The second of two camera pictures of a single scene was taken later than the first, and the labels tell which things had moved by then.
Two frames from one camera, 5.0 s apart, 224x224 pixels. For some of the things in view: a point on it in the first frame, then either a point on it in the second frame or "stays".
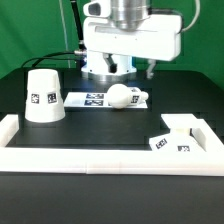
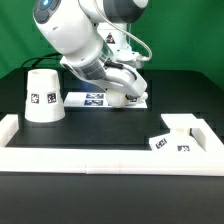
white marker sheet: [97, 100] stays
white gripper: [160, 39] to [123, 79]
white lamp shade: [44, 101] stays
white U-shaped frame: [21, 159] stays
